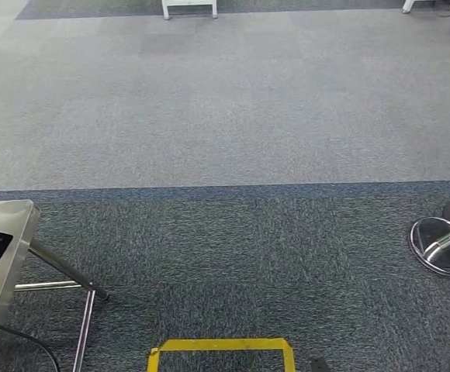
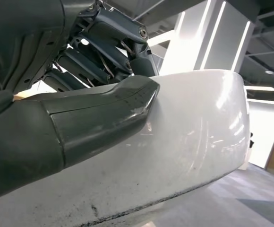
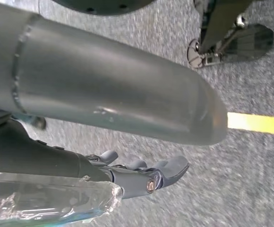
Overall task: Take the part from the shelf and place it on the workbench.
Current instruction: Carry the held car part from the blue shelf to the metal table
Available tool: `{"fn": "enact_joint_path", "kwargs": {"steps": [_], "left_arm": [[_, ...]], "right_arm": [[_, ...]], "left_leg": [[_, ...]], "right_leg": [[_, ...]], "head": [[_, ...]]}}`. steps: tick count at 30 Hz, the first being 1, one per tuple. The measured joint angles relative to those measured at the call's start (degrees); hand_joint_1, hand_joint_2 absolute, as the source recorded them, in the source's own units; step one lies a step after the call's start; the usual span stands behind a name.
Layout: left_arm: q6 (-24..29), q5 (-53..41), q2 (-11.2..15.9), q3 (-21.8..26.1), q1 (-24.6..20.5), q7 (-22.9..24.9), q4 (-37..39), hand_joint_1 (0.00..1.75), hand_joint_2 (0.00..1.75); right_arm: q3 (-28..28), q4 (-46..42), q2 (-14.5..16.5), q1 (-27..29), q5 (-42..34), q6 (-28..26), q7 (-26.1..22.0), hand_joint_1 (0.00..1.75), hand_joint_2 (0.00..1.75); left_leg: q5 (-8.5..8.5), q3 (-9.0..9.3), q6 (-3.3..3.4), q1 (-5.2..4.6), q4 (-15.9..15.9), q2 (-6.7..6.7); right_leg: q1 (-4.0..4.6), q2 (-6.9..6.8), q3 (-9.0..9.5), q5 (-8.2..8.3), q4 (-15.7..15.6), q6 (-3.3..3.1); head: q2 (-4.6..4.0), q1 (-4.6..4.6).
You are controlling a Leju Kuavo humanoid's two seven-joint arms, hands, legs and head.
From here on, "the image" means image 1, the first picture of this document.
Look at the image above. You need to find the chrome barrier stanchion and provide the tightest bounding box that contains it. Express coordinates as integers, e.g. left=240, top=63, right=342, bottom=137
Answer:
left=408, top=215, right=450, bottom=278

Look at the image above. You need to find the yellow floor tape rectangle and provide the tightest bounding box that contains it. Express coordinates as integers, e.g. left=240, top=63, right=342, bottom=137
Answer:
left=147, top=337, right=296, bottom=372

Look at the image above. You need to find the white bench frame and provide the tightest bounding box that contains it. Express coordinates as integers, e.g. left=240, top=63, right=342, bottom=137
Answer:
left=160, top=0, right=219, bottom=20
left=401, top=0, right=450, bottom=14

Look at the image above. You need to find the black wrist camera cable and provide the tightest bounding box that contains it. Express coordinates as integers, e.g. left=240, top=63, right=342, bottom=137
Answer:
left=0, top=313, right=61, bottom=372

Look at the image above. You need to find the black rod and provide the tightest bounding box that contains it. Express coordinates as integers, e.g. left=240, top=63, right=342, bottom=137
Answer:
left=27, top=239, right=110, bottom=302

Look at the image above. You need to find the stainless steel workbench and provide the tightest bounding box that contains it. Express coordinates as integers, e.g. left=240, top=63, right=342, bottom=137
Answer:
left=0, top=198, right=95, bottom=372

